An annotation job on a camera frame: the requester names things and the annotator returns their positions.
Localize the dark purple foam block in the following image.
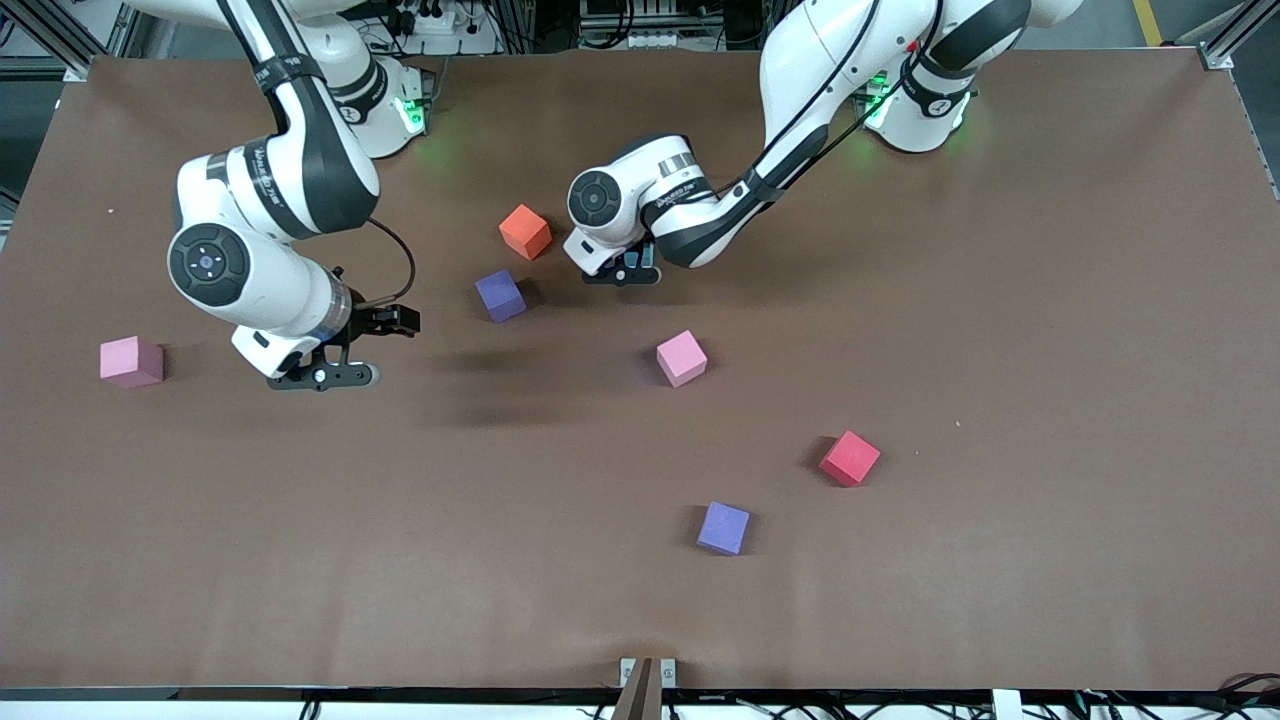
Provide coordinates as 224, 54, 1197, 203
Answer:
474, 268, 529, 324

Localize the orange foam block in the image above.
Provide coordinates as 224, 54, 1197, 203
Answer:
498, 204, 554, 262

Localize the pink foam block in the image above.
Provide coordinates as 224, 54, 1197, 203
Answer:
656, 330, 709, 389
99, 336, 165, 389

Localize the grey equipment rack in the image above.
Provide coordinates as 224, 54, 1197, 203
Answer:
577, 0, 691, 51

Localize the large table cover sheet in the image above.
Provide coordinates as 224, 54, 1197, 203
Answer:
0, 48, 1280, 693

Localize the light purple foam block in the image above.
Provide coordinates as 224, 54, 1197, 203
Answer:
696, 501, 751, 556

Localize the red foam block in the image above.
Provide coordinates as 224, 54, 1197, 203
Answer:
819, 430, 882, 488

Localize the white power strip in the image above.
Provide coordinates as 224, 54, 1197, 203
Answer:
395, 0, 471, 37

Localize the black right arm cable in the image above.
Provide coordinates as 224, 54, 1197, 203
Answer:
348, 215, 417, 309

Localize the aluminium frame profile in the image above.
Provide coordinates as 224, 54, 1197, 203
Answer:
15, 0, 146, 81
1198, 0, 1280, 71

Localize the small metal edge bracket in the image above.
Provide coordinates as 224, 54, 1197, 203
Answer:
620, 657, 678, 691

